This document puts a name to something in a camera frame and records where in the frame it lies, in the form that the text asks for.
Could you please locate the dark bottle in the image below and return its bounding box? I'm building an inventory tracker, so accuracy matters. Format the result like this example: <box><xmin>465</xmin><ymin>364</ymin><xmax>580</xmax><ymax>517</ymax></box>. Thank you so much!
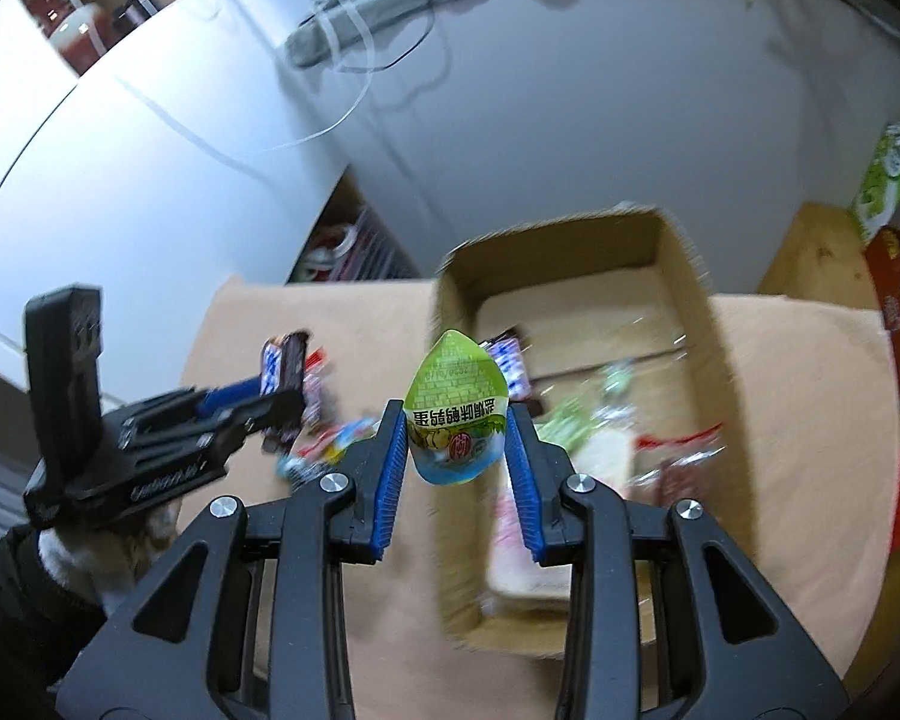
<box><xmin>112</xmin><ymin>0</ymin><xmax>158</xmax><ymax>35</ymax></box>

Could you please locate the clear green snack packet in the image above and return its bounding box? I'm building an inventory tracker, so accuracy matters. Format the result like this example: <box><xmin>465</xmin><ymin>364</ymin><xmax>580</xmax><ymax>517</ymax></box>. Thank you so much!
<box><xmin>540</xmin><ymin>367</ymin><xmax>635</xmax><ymax>458</ymax></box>

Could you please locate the pink printed bread packet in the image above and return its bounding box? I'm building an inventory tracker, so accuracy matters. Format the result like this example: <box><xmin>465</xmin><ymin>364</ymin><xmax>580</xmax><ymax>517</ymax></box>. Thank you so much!
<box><xmin>486</xmin><ymin>427</ymin><xmax>635</xmax><ymax>605</ymax></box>

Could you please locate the brown chocolate bar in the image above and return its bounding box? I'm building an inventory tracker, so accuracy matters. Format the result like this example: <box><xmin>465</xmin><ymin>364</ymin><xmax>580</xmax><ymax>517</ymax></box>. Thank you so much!
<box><xmin>259</xmin><ymin>330</ymin><xmax>314</xmax><ymax>451</ymax></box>

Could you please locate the pink snack packet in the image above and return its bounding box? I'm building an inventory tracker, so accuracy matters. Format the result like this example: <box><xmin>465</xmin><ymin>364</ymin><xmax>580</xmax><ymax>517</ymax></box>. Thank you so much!
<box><xmin>311</xmin><ymin>414</ymin><xmax>380</xmax><ymax>466</ymax></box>

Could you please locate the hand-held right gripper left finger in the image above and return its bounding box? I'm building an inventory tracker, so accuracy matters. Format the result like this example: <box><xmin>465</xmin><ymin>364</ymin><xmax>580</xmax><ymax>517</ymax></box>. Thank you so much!
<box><xmin>56</xmin><ymin>399</ymin><xmax>410</xmax><ymax>720</ymax></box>

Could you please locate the green carton box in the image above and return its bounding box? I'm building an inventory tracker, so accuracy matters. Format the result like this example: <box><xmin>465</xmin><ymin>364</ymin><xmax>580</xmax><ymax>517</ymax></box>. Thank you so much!
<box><xmin>849</xmin><ymin>112</ymin><xmax>900</xmax><ymax>241</ymax></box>

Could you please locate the blue white candy bar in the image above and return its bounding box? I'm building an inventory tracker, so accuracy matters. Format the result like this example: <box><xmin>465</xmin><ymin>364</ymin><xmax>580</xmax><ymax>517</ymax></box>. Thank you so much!
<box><xmin>484</xmin><ymin>326</ymin><xmax>545</xmax><ymax>415</ymax></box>

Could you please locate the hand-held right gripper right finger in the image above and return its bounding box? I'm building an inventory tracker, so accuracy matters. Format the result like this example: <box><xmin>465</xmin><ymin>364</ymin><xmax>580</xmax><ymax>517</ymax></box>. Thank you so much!
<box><xmin>504</xmin><ymin>403</ymin><xmax>848</xmax><ymax>720</ymax></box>

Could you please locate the white cable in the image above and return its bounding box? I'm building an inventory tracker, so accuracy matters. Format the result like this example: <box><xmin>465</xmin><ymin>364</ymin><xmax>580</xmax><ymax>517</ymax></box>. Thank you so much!
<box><xmin>270</xmin><ymin>0</ymin><xmax>380</xmax><ymax>155</ymax></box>

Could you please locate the green egg snack packet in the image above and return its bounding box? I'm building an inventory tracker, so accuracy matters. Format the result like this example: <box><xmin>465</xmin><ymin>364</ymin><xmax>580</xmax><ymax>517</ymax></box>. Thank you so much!
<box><xmin>405</xmin><ymin>328</ymin><xmax>509</xmax><ymax>487</ymax></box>

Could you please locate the black cable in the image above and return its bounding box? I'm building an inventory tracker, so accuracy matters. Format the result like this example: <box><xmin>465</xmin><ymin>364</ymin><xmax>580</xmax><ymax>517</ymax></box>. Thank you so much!
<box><xmin>322</xmin><ymin>0</ymin><xmax>481</xmax><ymax>72</ymax></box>

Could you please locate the cardboard box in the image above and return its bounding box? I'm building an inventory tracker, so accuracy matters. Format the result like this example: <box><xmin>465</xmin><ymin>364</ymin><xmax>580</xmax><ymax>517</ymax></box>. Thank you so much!
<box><xmin>429</xmin><ymin>202</ymin><xmax>755</xmax><ymax>661</ymax></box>

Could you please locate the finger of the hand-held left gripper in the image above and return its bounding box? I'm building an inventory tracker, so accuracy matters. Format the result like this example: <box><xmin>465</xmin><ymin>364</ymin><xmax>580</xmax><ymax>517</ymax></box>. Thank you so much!
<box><xmin>195</xmin><ymin>379</ymin><xmax>272</xmax><ymax>418</ymax></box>
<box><xmin>221</xmin><ymin>390</ymin><xmax>307</xmax><ymax>445</ymax></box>

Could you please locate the person's left forearm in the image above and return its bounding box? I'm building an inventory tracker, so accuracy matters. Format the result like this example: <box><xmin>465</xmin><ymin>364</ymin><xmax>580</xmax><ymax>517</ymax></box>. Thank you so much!
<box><xmin>0</xmin><ymin>521</ymin><xmax>110</xmax><ymax>720</ymax></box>

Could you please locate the red white jar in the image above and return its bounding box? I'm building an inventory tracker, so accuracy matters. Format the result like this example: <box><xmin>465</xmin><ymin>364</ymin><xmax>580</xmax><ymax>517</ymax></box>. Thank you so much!
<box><xmin>45</xmin><ymin>0</ymin><xmax>110</xmax><ymax>61</ymax></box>

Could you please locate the person's left hand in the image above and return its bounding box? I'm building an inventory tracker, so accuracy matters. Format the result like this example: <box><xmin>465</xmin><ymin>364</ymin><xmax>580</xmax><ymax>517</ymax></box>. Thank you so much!
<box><xmin>94</xmin><ymin>499</ymin><xmax>185</xmax><ymax>612</ymax></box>

